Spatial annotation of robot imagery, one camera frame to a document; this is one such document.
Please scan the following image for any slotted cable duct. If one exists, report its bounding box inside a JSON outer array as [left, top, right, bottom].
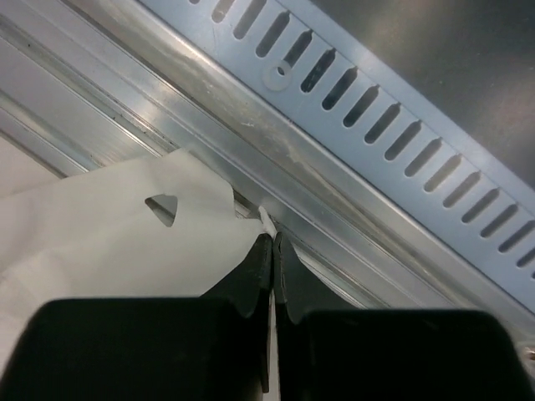
[[145, 1, 534, 308]]

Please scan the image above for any aluminium front rail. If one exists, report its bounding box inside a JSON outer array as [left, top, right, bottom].
[[1, 1, 534, 339]]

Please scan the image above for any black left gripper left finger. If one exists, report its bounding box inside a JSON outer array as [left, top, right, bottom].
[[6, 234, 273, 400]]

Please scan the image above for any white bras pile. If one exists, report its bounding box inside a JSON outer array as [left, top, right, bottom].
[[0, 149, 279, 331]]

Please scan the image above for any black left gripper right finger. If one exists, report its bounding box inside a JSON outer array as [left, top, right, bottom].
[[273, 235, 531, 400]]

